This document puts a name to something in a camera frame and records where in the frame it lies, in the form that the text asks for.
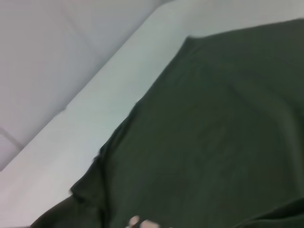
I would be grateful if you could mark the dark green FREE t-shirt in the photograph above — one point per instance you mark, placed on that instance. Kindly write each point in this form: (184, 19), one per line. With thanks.
(202, 118)

